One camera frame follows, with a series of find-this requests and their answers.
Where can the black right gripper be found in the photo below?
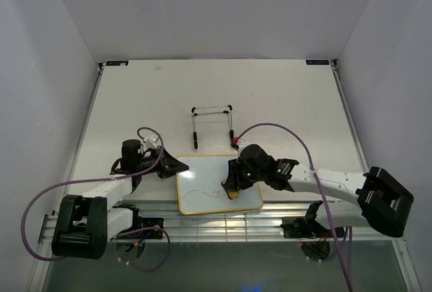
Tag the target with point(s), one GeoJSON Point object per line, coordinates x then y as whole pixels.
{"type": "Point", "coordinates": [235, 181]}

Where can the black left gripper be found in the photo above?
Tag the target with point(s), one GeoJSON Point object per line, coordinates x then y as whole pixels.
{"type": "Point", "coordinates": [169, 166]}

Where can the yellow bone-shaped eraser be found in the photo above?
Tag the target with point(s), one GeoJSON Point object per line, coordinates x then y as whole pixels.
{"type": "Point", "coordinates": [231, 193]}

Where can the yellow-framed whiteboard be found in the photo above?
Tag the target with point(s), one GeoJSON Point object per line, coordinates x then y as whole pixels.
{"type": "Point", "coordinates": [200, 191]}

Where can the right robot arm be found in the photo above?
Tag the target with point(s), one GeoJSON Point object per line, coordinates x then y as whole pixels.
{"type": "Point", "coordinates": [373, 199]}

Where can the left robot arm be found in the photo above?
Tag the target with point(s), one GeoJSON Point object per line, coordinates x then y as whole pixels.
{"type": "Point", "coordinates": [86, 222]}

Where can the blue label left corner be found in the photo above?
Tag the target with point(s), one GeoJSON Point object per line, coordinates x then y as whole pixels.
{"type": "Point", "coordinates": [117, 63]}

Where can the blue label corner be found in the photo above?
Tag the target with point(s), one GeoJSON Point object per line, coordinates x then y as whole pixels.
{"type": "Point", "coordinates": [117, 63]}
{"type": "Point", "coordinates": [317, 62]}

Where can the blue label right corner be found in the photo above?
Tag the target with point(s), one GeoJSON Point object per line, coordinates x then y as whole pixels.
{"type": "Point", "coordinates": [317, 62]}

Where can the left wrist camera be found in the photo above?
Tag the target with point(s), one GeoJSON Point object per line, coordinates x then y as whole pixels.
{"type": "Point", "coordinates": [151, 141]}

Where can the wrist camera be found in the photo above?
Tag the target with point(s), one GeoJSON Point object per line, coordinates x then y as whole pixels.
{"type": "Point", "coordinates": [151, 141]}
{"type": "Point", "coordinates": [238, 144]}

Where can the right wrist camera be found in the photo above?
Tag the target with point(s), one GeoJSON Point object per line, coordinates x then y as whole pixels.
{"type": "Point", "coordinates": [238, 144]}

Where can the aluminium table frame rail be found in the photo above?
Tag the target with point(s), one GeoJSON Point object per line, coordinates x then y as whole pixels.
{"type": "Point", "coordinates": [290, 109]}

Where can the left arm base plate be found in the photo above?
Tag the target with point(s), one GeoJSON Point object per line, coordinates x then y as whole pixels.
{"type": "Point", "coordinates": [144, 228]}

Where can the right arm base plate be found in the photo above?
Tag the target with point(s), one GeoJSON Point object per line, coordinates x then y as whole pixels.
{"type": "Point", "coordinates": [301, 227]}

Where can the black wire whiteboard stand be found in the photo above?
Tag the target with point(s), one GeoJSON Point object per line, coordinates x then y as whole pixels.
{"type": "Point", "coordinates": [226, 110]}

